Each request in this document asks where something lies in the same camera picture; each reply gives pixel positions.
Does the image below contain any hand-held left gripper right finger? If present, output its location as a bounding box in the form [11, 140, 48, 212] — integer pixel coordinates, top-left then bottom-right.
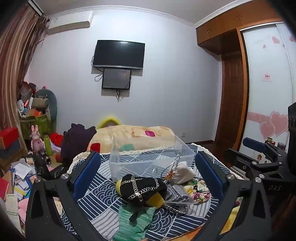
[194, 152, 272, 241]

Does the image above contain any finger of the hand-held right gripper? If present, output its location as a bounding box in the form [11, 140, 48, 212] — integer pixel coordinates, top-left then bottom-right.
[225, 148, 288, 179]
[242, 137, 288, 163]

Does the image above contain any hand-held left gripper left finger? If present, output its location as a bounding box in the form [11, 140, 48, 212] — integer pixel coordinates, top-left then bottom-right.
[25, 151, 102, 241]

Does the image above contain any floral fabric piece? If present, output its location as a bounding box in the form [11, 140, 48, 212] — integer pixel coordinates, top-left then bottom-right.
[185, 179, 212, 204]

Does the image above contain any white drawstring pouch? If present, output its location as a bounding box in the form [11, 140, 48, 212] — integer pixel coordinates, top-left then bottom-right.
[161, 153, 196, 185]

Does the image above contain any grey patterned cloth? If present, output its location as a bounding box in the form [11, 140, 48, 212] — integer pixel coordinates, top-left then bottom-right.
[164, 185, 200, 215]

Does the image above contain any clear plastic storage box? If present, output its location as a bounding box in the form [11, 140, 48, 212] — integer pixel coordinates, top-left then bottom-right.
[109, 136, 196, 183]

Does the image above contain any black hat with silver chain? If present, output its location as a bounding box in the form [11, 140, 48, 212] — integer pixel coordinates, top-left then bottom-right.
[120, 174, 168, 208]

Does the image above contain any green knit cloth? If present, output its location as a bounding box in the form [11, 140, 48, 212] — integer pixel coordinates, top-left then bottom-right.
[113, 205, 158, 241]

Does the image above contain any blue wave-patterned bedsheet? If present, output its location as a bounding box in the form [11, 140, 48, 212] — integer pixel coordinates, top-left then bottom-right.
[60, 145, 243, 241]

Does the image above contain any dark purple cloth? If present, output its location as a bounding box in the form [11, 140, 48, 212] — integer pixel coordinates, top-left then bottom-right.
[61, 123, 97, 168]

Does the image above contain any black flashlight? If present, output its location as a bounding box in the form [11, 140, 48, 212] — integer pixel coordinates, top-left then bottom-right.
[40, 150, 52, 165]

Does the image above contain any white sliding door with hearts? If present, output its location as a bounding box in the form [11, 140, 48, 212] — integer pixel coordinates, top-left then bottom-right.
[240, 22, 296, 149]

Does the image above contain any wooden door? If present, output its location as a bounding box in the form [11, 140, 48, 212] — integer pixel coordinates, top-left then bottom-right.
[215, 53, 246, 154]

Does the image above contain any red cloth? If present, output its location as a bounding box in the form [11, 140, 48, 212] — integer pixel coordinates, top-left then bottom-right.
[49, 133, 64, 145]

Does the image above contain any yellow orange cloth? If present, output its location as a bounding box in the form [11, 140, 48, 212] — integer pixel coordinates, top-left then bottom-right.
[220, 205, 241, 235]

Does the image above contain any green bottle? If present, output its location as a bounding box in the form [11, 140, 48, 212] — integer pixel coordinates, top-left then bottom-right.
[43, 134, 53, 156]

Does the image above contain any pink rabbit toy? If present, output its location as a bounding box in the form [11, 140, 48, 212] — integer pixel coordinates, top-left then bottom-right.
[31, 125, 45, 153]

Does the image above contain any green storage box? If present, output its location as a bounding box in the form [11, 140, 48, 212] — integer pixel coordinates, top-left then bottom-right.
[20, 113, 56, 140]

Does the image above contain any pile of papers and books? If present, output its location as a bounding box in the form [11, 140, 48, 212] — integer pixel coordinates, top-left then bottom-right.
[0, 158, 47, 232]

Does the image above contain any pink plush toy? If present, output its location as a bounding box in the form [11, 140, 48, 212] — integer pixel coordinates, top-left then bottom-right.
[18, 199, 31, 222]

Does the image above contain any grey neck pillow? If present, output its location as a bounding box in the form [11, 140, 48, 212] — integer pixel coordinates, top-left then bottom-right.
[35, 89, 58, 123]

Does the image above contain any red box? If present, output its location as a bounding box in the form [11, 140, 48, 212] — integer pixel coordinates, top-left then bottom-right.
[0, 127, 21, 150]

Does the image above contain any wooden wardrobe cabinet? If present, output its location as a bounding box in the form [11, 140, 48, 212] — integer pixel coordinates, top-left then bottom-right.
[195, 0, 296, 55]

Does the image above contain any striped brown curtain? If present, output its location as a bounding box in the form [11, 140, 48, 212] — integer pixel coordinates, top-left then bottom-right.
[0, 0, 49, 142]

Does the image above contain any white air conditioner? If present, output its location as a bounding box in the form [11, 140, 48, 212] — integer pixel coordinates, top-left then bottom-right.
[47, 13, 93, 36]

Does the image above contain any yellow plush ring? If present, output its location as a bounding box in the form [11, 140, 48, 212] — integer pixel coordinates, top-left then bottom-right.
[97, 114, 122, 129]

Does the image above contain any small wall-mounted black monitor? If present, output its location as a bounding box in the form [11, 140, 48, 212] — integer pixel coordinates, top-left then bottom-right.
[102, 68, 132, 90]

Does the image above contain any wall-mounted black television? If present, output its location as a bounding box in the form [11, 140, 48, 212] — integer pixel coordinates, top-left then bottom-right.
[92, 40, 145, 70]

